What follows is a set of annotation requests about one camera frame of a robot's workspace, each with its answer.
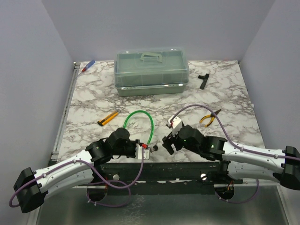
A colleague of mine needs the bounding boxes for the yellow black utility knife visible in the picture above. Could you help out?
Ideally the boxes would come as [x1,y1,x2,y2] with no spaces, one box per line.
[97,111,119,126]

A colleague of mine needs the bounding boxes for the yellow handled needle-nose pliers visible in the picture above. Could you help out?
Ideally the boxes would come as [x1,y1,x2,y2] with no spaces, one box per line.
[199,109,221,128]

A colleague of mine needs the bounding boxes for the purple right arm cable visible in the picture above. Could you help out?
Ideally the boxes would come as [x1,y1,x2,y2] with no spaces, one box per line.
[171,104,300,203]

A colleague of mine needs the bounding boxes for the left side aluminium rail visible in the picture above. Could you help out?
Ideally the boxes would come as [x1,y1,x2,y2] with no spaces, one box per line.
[51,62,80,158]

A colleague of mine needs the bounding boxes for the black metal base rail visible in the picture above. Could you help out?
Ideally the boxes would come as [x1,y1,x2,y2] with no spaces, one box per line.
[70,160,272,196]

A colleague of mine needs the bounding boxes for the translucent green plastic toolbox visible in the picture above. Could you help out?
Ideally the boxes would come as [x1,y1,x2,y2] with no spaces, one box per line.
[114,47,189,97]

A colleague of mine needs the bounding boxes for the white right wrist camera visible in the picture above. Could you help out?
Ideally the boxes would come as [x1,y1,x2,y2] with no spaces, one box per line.
[166,115,184,136]

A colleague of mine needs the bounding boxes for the blue red screwdriver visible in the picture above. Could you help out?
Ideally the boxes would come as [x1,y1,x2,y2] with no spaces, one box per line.
[82,60,95,73]

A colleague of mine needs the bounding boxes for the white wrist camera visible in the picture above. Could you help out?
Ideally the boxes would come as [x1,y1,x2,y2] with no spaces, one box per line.
[135,144,150,160]
[166,115,184,136]

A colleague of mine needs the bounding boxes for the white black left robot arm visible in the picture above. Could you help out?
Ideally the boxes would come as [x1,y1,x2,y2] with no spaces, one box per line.
[9,127,149,213]

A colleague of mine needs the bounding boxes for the green cable lock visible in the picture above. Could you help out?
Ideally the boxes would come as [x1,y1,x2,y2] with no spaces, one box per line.
[123,110,155,147]

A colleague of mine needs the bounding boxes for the black T-handle tool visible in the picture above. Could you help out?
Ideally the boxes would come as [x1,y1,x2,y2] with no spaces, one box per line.
[198,74,210,90]

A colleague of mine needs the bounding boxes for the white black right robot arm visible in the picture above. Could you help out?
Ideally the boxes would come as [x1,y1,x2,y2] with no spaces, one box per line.
[162,125,300,190]

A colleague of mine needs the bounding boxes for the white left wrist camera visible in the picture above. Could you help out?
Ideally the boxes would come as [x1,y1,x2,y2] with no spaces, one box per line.
[135,144,150,160]

